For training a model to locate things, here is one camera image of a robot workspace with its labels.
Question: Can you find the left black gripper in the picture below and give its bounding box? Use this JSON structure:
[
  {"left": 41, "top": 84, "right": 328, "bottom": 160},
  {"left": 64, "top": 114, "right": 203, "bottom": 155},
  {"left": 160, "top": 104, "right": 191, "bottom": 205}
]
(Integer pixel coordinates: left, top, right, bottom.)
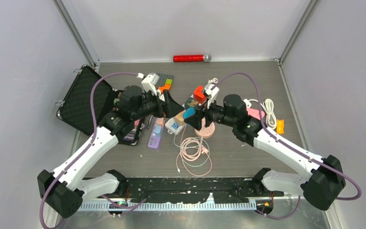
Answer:
[{"left": 132, "top": 89, "right": 184, "bottom": 121}]

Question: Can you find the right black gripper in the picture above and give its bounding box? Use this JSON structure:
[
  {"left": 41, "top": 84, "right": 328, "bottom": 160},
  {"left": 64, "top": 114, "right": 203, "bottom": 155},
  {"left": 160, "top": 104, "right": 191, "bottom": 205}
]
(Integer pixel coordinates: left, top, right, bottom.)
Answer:
[{"left": 185, "top": 96, "right": 236, "bottom": 131}]

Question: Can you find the blue adapter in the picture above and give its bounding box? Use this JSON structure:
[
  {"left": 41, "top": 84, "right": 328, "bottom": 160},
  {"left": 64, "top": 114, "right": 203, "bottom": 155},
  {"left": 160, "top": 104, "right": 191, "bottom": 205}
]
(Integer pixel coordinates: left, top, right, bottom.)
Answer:
[{"left": 183, "top": 107, "right": 196, "bottom": 119}]

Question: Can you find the beige cube adapter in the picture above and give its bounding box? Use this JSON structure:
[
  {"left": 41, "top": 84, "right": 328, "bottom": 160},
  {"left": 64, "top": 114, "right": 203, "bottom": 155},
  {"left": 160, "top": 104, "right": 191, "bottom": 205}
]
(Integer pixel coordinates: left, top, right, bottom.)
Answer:
[{"left": 173, "top": 111, "right": 185, "bottom": 126}]

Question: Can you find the salmon pink charger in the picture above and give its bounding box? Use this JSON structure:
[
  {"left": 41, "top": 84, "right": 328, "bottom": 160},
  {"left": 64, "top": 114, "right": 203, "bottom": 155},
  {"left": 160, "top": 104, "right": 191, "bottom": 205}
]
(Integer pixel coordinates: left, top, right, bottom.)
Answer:
[{"left": 155, "top": 118, "right": 164, "bottom": 126}]

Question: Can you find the dark green cube adapter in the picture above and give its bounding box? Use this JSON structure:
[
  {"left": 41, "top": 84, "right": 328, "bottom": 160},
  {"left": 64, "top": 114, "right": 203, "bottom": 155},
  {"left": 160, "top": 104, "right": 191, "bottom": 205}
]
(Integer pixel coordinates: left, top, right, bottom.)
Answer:
[{"left": 184, "top": 97, "right": 199, "bottom": 110}]

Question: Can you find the white multicolour power strip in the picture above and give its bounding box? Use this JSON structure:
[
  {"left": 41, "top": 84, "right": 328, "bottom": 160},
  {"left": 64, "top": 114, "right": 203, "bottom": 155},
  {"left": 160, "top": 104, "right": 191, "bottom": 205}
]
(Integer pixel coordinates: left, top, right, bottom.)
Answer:
[{"left": 164, "top": 95, "right": 199, "bottom": 135}]

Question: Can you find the red cube socket adapter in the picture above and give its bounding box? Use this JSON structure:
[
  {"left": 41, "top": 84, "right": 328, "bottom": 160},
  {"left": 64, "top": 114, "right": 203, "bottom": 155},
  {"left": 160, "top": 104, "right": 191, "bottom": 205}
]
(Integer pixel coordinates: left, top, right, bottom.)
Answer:
[{"left": 193, "top": 85, "right": 207, "bottom": 104}]

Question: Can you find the pink triangular power strip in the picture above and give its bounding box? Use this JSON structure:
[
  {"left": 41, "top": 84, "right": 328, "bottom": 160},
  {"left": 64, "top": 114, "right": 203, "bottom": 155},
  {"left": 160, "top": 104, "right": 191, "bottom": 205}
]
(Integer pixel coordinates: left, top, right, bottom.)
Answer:
[{"left": 247, "top": 108, "right": 265, "bottom": 120}]

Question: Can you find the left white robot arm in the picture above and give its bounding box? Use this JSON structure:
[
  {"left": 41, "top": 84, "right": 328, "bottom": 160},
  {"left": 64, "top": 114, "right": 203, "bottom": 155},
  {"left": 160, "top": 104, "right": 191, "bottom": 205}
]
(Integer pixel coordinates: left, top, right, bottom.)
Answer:
[{"left": 37, "top": 86, "right": 183, "bottom": 219}]

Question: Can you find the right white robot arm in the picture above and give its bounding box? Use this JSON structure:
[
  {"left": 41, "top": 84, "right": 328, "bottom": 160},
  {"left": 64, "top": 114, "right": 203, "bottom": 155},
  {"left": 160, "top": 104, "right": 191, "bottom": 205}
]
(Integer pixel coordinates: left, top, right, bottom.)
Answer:
[{"left": 183, "top": 94, "right": 346, "bottom": 210}]

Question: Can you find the pink round power socket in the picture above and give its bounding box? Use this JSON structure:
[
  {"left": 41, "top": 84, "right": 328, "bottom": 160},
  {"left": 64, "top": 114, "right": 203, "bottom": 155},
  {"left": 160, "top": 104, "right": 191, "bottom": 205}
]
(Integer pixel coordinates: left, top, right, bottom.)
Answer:
[{"left": 194, "top": 121, "right": 215, "bottom": 139}]

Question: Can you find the orange curved lego piece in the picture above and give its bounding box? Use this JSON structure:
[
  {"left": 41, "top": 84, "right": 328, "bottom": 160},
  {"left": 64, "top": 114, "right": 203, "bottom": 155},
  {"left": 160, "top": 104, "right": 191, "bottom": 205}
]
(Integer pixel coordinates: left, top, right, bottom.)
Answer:
[{"left": 158, "top": 84, "right": 171, "bottom": 93}]

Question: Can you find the grey lego baseplate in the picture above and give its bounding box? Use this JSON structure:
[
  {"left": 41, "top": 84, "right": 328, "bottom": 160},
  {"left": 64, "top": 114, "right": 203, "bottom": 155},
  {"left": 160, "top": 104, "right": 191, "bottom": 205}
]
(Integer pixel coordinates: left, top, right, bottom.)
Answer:
[{"left": 155, "top": 73, "right": 174, "bottom": 87}]

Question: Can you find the purple power strip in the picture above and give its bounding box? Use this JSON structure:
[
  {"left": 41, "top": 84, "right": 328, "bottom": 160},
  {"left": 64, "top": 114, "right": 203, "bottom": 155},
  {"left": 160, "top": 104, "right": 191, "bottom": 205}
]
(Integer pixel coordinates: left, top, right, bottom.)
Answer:
[{"left": 147, "top": 124, "right": 163, "bottom": 149}]

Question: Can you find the red glitter microphone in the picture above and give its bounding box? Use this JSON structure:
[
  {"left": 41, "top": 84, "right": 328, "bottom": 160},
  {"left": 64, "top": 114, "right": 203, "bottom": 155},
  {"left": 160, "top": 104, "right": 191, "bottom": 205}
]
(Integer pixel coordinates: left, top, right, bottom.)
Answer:
[{"left": 173, "top": 54, "right": 212, "bottom": 62}]

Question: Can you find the orange small object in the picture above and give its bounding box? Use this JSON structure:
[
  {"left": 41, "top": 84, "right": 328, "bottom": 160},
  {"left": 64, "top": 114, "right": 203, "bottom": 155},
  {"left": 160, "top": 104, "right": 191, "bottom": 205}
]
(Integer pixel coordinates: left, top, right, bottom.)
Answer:
[{"left": 275, "top": 119, "right": 285, "bottom": 135}]

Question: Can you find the black poker chip case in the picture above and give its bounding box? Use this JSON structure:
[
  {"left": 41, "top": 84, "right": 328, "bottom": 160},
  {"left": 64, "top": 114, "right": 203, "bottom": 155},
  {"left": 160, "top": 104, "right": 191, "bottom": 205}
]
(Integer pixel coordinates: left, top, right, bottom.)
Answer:
[{"left": 57, "top": 66, "right": 143, "bottom": 136}]

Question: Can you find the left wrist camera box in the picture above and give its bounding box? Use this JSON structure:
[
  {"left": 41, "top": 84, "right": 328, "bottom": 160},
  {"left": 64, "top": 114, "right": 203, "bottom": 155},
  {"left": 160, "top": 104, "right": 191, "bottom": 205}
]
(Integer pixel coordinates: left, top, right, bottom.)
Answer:
[{"left": 141, "top": 73, "right": 159, "bottom": 95}]

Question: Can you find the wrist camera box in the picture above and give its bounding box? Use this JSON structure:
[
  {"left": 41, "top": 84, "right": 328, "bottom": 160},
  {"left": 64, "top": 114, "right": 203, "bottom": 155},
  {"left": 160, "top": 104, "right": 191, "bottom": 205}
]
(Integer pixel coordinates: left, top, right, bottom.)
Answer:
[
  {"left": 141, "top": 73, "right": 159, "bottom": 95},
  {"left": 203, "top": 78, "right": 219, "bottom": 108}
]

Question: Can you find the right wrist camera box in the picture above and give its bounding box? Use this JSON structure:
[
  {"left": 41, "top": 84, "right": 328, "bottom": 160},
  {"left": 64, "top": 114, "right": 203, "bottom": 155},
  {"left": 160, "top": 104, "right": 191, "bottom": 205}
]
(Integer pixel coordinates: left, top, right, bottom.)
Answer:
[{"left": 203, "top": 78, "right": 219, "bottom": 108}]

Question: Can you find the pink coiled cable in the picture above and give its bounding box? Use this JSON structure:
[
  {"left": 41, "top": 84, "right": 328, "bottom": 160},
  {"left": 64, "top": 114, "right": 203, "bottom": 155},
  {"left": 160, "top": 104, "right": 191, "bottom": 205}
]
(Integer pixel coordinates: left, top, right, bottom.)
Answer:
[{"left": 173, "top": 125, "right": 213, "bottom": 177}]

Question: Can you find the white cable bundle right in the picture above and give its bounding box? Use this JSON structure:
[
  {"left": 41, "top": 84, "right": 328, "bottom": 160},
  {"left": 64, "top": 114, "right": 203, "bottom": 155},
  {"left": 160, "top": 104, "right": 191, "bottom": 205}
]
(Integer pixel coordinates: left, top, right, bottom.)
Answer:
[{"left": 244, "top": 98, "right": 278, "bottom": 130}]

